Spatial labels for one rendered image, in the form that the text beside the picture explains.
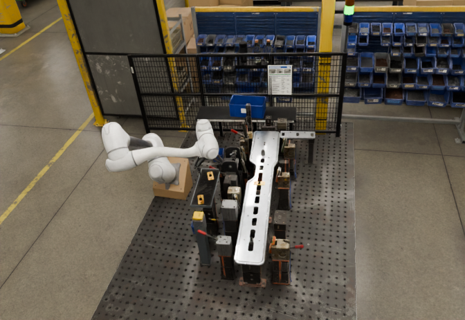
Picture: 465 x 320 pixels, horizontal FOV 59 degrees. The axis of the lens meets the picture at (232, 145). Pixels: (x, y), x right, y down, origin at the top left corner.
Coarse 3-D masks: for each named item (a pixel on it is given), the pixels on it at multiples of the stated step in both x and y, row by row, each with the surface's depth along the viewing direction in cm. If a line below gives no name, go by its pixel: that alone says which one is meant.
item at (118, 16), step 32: (64, 0) 470; (96, 0) 460; (128, 0) 451; (160, 0) 440; (96, 32) 486; (128, 32) 475; (160, 32) 465; (96, 64) 514; (128, 64) 503; (160, 64) 493; (96, 96) 544; (128, 96) 533; (160, 96) 524
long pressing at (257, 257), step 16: (256, 144) 341; (272, 144) 339; (256, 160) 324; (272, 160) 323; (256, 176) 309; (272, 176) 308; (240, 224) 272; (256, 224) 271; (240, 240) 262; (256, 240) 261; (240, 256) 252; (256, 256) 251
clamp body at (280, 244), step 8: (280, 240) 252; (288, 240) 251; (272, 248) 248; (280, 248) 248; (288, 248) 247; (272, 256) 253; (280, 256) 252; (288, 256) 251; (280, 264) 257; (288, 264) 265; (280, 272) 261; (288, 272) 262; (272, 280) 271; (280, 280) 266; (288, 280) 265
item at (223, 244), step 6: (222, 240) 255; (228, 240) 255; (222, 246) 254; (228, 246) 254; (222, 252) 258; (228, 252) 257; (222, 258) 263; (228, 258) 262; (222, 264) 266; (228, 264) 265; (222, 270) 270; (228, 270) 269; (234, 270) 276; (222, 276) 274; (228, 276) 273; (234, 276) 274
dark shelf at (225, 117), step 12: (204, 108) 386; (216, 108) 385; (228, 108) 383; (276, 108) 377; (288, 108) 375; (216, 120) 371; (228, 120) 369; (240, 120) 367; (252, 120) 366; (264, 120) 364; (276, 120) 362; (288, 120) 360
